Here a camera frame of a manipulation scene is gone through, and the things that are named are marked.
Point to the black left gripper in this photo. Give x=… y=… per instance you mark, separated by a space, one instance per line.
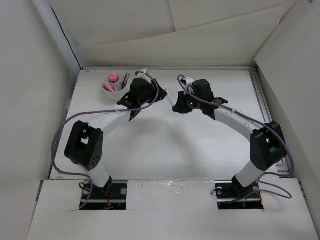
x=162 y=94

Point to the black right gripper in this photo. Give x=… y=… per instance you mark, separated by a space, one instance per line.
x=180 y=106

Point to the white purple felt pen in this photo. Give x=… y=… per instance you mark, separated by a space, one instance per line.
x=170 y=100

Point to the blue ballpoint pen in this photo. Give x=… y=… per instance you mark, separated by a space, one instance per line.
x=125 y=80

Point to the pink capped glue bottle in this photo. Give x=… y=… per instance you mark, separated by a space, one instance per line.
x=113 y=77

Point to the pink highlighter marker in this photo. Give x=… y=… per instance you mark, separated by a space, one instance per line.
x=113 y=90

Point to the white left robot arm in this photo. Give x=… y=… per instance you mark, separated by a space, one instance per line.
x=85 y=143

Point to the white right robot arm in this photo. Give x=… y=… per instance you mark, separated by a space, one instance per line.
x=267 y=144

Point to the white round divided container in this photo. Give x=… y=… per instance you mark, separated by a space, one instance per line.
x=119 y=92

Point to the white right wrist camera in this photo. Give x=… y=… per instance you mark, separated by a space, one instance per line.
x=188 y=83

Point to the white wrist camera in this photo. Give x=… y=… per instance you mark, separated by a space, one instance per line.
x=188 y=83
x=143 y=74

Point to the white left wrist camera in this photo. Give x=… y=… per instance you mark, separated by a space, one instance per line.
x=143 y=74

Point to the aluminium rail right edge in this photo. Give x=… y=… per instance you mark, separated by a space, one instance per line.
x=262 y=101

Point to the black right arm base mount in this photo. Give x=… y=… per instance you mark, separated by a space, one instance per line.
x=230 y=195

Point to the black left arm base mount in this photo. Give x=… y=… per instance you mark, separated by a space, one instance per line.
x=112 y=199

